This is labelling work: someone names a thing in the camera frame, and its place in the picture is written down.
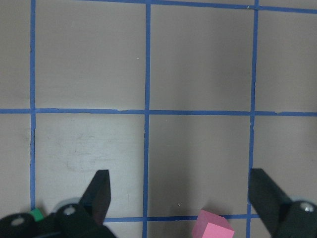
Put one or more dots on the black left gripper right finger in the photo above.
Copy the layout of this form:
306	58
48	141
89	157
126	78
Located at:
282	216

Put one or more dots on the pink cube far left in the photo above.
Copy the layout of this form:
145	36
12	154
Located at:
210	225

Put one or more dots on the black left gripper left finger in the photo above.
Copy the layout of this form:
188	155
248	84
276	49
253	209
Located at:
84	219

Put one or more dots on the green cube near left base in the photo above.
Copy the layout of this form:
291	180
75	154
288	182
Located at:
37	214

